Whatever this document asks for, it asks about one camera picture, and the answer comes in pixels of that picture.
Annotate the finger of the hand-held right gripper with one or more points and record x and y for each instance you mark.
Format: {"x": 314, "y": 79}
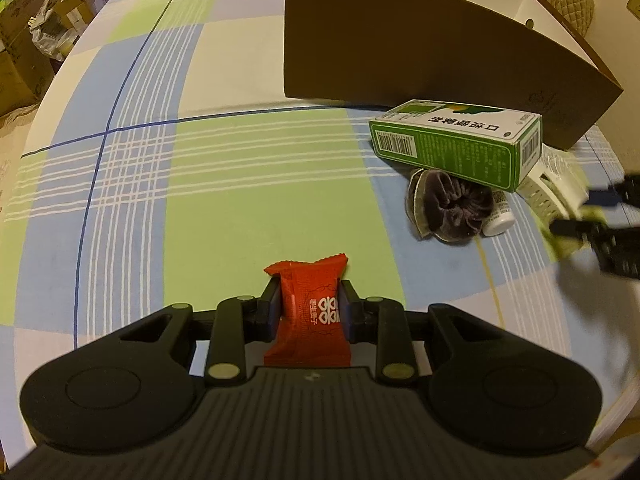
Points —
{"x": 600, "y": 245}
{"x": 607, "y": 195}

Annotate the green box with barcode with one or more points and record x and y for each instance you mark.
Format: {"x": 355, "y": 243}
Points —
{"x": 460, "y": 160}

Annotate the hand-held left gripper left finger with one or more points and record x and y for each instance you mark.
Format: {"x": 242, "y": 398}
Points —
{"x": 273, "y": 305}

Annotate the red snack packet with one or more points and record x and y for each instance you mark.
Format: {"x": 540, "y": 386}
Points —
{"x": 310, "y": 290}

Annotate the white plastic basket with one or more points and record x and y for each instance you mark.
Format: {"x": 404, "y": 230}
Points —
{"x": 545, "y": 185}

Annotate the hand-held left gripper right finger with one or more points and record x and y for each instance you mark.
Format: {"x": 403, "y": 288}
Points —
{"x": 348, "y": 310}

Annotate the large brown cardboard carton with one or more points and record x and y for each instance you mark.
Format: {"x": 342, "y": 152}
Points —
{"x": 20, "y": 60}

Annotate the brown cardboard box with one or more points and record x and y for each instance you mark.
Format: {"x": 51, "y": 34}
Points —
{"x": 400, "y": 50}

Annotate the dark velvet scrunchie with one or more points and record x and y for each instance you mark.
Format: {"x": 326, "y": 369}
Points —
{"x": 450, "y": 205}

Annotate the open cardboard carton with bag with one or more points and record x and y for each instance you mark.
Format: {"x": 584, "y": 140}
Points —
{"x": 62, "y": 15}

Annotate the white pill bottle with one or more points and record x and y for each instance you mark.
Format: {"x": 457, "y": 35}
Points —
{"x": 500, "y": 220}

